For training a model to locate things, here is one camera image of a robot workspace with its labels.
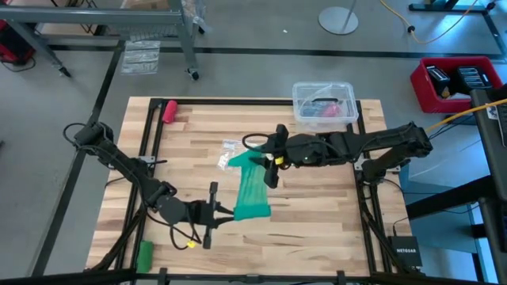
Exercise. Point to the red bandage roll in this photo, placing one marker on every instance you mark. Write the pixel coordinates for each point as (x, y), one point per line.
(170, 111)

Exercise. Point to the black device in crate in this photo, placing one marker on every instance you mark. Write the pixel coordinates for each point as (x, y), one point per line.
(437, 78)
(472, 77)

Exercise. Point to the long green elastic bandage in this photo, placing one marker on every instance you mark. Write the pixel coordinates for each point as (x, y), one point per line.
(251, 194)

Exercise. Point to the wooden workbench in background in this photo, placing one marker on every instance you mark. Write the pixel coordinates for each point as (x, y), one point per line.
(99, 16)

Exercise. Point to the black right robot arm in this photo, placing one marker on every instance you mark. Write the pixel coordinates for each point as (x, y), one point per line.
(356, 146)

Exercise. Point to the clear plastic storage bin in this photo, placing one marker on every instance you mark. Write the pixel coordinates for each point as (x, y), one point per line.
(325, 122)

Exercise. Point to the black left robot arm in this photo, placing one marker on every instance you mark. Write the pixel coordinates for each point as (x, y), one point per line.
(130, 170)

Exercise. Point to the black table base frame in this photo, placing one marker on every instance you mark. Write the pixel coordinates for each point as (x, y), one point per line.
(493, 27)

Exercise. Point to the red plastic crate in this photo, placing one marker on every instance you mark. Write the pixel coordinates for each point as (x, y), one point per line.
(424, 95)

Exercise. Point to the grey round stand base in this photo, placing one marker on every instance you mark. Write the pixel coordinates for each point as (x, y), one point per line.
(338, 20)

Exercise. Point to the black Netgear network switch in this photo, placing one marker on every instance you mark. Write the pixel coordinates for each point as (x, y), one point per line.
(405, 251)

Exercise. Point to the small green bandage roll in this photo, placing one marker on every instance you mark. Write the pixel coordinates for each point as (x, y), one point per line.
(144, 257)

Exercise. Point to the dark pink bandage roll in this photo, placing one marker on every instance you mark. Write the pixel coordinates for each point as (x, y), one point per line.
(332, 110)

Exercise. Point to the clear zipper bag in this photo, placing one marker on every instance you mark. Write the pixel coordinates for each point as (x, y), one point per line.
(229, 150)

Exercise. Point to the blue bandage roll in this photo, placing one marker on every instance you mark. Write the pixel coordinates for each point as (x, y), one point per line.
(309, 111)

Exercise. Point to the black table clamp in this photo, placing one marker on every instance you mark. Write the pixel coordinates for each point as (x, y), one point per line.
(162, 276)
(341, 277)

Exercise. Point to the black aluminium rig frame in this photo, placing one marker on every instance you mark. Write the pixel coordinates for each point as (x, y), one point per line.
(237, 101)

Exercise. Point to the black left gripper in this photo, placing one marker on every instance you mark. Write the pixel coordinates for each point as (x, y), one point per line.
(200, 213)

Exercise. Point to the clear plastic floor bag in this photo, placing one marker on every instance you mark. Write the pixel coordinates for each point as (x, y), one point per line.
(140, 57)

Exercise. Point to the red bag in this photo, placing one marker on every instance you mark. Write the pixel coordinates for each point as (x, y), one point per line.
(14, 47)

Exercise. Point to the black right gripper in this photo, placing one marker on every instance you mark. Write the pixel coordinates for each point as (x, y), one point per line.
(279, 152)

